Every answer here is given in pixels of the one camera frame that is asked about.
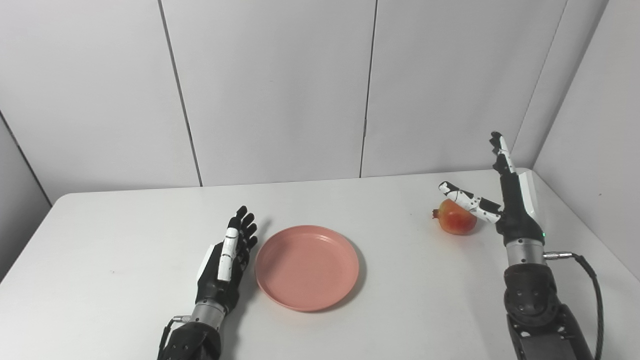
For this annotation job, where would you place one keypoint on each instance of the pink plate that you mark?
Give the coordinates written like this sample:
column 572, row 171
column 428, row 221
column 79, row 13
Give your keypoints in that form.
column 307, row 267

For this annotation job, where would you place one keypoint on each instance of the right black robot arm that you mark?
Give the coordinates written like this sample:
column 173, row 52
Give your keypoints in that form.
column 532, row 300

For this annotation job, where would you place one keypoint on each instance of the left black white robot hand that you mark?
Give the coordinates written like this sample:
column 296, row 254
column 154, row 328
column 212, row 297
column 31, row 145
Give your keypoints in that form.
column 215, row 280

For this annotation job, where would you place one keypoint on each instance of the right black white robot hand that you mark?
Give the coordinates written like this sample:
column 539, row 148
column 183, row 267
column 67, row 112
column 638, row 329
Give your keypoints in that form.
column 515, row 210

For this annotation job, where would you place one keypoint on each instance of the red yellow pomegranate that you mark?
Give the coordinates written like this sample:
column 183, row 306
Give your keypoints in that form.
column 455, row 222

